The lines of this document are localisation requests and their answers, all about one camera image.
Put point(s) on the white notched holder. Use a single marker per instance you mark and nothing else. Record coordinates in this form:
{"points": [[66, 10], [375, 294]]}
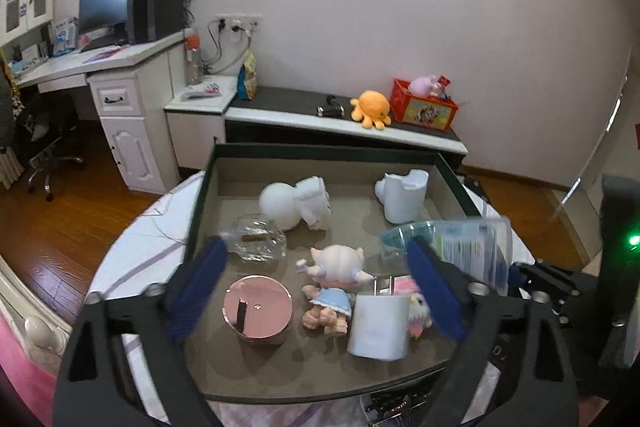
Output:
{"points": [[402, 202]]}

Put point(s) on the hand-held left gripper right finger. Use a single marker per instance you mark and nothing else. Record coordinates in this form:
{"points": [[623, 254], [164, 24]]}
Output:
{"points": [[435, 292]]}

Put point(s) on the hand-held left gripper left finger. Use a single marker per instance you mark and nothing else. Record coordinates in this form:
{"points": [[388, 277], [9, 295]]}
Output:
{"points": [[197, 292]]}

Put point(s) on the red white packet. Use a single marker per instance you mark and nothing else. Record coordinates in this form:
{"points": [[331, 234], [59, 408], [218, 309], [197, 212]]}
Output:
{"points": [[444, 82]]}

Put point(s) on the black computer tower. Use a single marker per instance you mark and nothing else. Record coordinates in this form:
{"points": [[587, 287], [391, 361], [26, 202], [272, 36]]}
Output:
{"points": [[160, 2]]}

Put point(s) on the red storage crate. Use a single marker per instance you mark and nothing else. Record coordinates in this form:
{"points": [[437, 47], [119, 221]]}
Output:
{"points": [[422, 112]]}

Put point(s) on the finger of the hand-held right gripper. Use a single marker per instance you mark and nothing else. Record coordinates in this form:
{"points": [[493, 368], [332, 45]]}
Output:
{"points": [[560, 277], [580, 312]]}

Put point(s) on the low black white cabinet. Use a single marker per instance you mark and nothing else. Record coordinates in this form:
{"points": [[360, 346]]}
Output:
{"points": [[290, 99]]}

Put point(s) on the white wall outlet strip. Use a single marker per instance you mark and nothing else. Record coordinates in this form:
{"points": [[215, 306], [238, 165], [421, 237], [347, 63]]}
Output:
{"points": [[240, 23]]}

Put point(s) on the small doll in blue dress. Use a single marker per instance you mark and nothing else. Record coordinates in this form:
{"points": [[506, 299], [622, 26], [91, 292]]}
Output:
{"points": [[332, 267]]}

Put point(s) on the white corner cabinet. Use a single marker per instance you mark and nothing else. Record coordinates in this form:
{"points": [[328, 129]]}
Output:
{"points": [[195, 132]]}

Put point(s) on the loose papers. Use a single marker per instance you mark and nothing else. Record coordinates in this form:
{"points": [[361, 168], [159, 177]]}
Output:
{"points": [[205, 89]]}

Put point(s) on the small black device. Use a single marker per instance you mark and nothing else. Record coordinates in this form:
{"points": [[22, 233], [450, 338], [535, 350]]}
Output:
{"points": [[330, 109]]}

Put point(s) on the blue white boxes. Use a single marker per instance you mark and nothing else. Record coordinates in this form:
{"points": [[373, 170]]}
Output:
{"points": [[65, 37]]}

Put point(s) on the dark shallow tray box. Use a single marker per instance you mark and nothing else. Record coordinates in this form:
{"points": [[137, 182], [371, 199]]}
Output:
{"points": [[280, 367]]}

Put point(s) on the yellow blue snack bag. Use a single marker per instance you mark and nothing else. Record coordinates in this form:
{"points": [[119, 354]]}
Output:
{"points": [[247, 77]]}

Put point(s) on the white desk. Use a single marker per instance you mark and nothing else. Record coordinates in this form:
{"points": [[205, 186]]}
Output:
{"points": [[135, 147]]}

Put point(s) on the white plug charger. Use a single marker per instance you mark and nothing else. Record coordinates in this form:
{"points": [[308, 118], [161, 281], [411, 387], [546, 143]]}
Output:
{"points": [[377, 327]]}

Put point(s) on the white round-headed figure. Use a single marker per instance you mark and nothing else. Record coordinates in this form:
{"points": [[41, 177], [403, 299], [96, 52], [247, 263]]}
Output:
{"points": [[280, 204]]}

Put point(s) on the small pink plush toy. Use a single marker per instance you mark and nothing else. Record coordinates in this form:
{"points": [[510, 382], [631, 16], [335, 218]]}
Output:
{"points": [[417, 309]]}

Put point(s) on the black office chair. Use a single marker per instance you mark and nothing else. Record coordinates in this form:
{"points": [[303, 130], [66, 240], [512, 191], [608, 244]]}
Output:
{"points": [[50, 117]]}

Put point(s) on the rose gold round box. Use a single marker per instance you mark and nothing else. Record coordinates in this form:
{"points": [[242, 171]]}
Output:
{"points": [[260, 307]]}

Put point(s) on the clear plastic jar with packets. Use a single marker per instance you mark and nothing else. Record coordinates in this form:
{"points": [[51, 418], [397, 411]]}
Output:
{"points": [[470, 252]]}

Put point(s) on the orange octopus plush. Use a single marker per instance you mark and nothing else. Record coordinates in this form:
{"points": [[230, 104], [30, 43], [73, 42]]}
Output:
{"points": [[371, 104]]}

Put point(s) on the clear glass bottle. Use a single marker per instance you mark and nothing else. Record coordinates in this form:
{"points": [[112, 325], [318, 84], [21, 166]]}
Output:
{"points": [[255, 239]]}

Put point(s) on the cream bed frame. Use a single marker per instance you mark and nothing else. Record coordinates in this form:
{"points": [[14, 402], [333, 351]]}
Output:
{"points": [[40, 327]]}

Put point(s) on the bottle with orange cap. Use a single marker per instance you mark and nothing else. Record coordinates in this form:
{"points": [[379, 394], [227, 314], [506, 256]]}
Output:
{"points": [[193, 62]]}

